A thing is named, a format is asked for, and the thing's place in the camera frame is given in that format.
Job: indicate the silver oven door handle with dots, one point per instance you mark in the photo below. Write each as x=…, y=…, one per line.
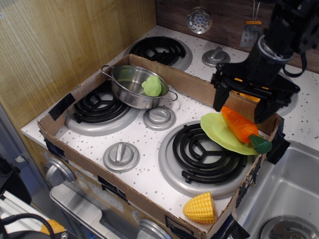
x=92, y=215

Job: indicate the orange toy pumpkin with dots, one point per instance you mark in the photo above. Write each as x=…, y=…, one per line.
x=255, y=99

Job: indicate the orange object bottom left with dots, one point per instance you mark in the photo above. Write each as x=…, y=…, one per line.
x=56, y=227

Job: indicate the hanging metal spatula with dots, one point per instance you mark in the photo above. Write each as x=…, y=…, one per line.
x=252, y=28

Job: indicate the grey toy sink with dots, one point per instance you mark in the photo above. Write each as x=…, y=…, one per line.
x=284, y=202

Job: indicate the silver oven knob right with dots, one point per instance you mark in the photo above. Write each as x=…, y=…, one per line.
x=150, y=230

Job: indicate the silver centre stove knob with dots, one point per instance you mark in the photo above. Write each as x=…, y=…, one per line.
x=159, y=118

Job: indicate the silver oven knob left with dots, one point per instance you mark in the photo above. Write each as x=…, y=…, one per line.
x=58, y=173

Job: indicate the silver oven knob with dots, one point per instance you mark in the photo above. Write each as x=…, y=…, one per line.
x=150, y=230
x=58, y=173

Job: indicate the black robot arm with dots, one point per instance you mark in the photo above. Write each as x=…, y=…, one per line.
x=293, y=29

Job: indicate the silver front stove knob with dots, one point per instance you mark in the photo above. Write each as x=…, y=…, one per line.
x=121, y=157

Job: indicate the front right black burner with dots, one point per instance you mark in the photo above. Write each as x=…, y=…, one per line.
x=203, y=160

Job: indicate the green toy lettuce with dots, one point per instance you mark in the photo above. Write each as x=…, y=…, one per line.
x=152, y=86

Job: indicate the light green plastic plate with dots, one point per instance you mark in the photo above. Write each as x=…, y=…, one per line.
x=216, y=128

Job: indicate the small steel pot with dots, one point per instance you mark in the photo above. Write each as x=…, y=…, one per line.
x=127, y=81

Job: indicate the hanging steel skimmer ladle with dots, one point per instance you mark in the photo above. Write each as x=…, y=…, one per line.
x=199, y=19

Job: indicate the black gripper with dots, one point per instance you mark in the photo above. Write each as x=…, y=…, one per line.
x=260, y=75

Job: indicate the orange toy carrot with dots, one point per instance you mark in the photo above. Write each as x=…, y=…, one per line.
x=244, y=130

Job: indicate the front left black burner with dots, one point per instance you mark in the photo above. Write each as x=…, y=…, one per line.
x=100, y=105

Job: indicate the silver stove knob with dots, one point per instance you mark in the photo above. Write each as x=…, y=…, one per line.
x=212, y=57
x=159, y=118
x=121, y=157

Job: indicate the silver back stove knob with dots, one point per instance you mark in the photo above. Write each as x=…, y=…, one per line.
x=212, y=57

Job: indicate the back left black burner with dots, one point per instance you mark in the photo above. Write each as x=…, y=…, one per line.
x=162, y=49

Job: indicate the yellow toy corn cob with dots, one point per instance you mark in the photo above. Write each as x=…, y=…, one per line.
x=201, y=209

